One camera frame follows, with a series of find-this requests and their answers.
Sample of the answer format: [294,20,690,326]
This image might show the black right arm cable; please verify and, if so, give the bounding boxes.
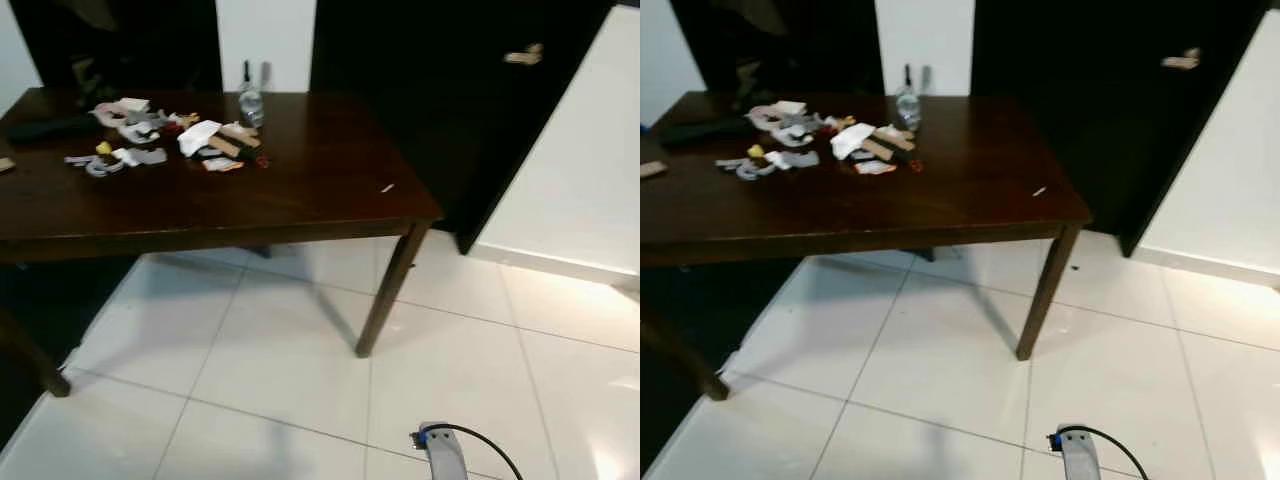
[440,425,525,480]
[1075,427,1151,480]

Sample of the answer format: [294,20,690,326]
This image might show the black door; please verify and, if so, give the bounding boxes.
[310,0,616,254]
[972,0,1271,258]

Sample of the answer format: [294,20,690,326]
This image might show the large white tissue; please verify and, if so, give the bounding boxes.
[178,120,223,157]
[831,123,877,161]

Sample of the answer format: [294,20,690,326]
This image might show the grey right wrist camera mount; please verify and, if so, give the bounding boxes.
[412,422,471,480]
[1048,425,1103,480]

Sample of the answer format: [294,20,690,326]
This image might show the dark wooden table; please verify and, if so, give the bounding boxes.
[640,92,1093,401]
[0,88,444,398]

